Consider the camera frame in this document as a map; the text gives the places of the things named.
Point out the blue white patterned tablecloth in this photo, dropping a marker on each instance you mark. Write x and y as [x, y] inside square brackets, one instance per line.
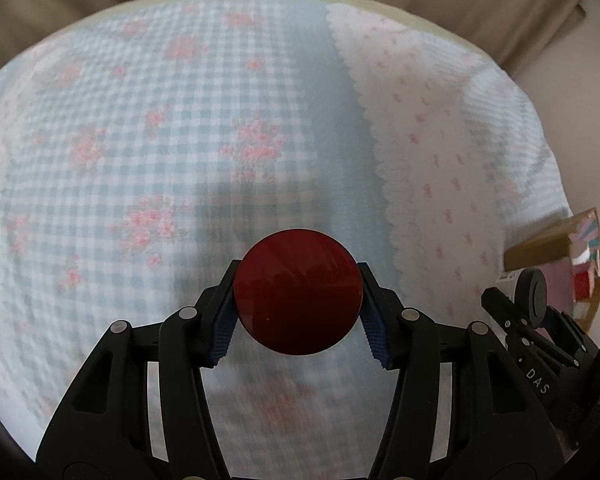
[145, 148]

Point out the red-lidded small jar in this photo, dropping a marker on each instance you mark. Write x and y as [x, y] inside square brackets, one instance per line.
[298, 292]

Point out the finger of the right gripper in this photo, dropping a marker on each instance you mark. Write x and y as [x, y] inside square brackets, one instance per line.
[509, 316]
[568, 347]

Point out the black-lidded white jar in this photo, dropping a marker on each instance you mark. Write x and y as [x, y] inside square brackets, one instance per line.
[526, 289]

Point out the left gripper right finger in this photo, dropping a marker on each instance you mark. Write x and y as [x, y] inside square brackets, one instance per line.
[461, 408]

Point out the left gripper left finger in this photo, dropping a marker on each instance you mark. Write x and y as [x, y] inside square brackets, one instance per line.
[137, 407]

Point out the pink cardboard box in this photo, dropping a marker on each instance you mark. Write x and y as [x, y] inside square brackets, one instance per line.
[568, 254]

